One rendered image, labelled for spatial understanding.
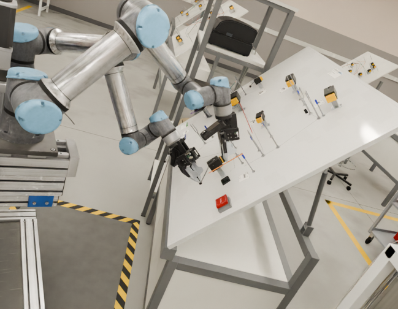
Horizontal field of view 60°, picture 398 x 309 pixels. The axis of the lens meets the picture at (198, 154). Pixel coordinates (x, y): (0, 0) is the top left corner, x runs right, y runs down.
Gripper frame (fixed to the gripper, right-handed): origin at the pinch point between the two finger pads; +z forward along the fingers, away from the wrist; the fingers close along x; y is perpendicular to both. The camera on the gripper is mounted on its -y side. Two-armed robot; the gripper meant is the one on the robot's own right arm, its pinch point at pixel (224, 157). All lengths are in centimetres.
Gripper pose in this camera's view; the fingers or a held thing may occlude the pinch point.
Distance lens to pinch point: 153.7
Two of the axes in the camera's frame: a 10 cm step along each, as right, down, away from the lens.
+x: -1.6, -3.9, 9.0
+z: 1.4, 9.0, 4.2
